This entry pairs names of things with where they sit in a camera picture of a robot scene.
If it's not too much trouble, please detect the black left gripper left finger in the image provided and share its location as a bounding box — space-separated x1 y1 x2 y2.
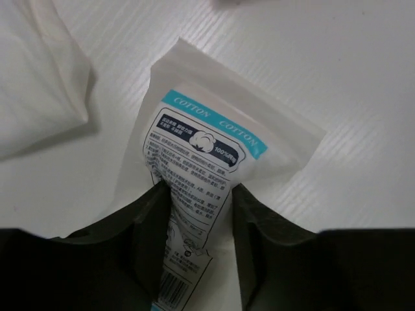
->
1 183 171 310

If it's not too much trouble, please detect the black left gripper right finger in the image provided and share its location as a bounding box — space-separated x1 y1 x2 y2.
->
232 185 414 310

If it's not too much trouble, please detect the white cotton pads packet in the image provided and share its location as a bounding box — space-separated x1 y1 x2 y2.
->
141 40 324 310

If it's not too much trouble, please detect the white cloth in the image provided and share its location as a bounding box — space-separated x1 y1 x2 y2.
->
1 1 91 157

